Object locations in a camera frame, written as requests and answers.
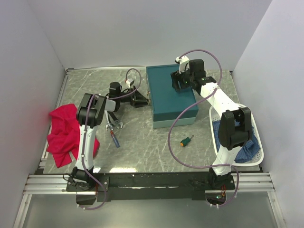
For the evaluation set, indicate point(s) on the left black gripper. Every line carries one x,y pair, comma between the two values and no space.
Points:
137,99

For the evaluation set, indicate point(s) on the green orange stubby screwdriver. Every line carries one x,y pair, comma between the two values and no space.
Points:
186,141

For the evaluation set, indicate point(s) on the teal tool box with drawer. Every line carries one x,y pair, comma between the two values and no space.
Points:
166,103

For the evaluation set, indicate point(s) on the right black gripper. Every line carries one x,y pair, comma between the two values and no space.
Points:
175,77

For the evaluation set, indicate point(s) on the red cloth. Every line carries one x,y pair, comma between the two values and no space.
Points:
65,137

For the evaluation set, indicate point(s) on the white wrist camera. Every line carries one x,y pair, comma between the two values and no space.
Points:
183,63
129,82

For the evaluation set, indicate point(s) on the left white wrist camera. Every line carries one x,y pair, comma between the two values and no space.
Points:
129,82

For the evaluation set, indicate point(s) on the white plastic basket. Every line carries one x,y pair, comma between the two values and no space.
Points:
213,116

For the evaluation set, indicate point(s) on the blue checkered cloth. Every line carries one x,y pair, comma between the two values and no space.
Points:
247,153

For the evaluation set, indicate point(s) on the aluminium frame rail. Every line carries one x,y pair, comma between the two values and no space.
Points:
54,184

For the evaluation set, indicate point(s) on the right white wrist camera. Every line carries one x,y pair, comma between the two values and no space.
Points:
183,63

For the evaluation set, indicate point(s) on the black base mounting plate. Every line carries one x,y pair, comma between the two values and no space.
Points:
148,186

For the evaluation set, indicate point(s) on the blue red screwdriver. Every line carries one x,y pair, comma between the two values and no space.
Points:
115,140

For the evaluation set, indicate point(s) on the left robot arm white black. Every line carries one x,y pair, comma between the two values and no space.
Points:
90,115

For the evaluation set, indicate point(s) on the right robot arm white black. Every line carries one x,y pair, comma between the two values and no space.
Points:
235,127

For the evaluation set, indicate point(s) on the black handled adjustable wrench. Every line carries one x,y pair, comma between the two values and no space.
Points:
117,123

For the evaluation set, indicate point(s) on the silver combination wrench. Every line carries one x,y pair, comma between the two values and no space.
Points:
109,125

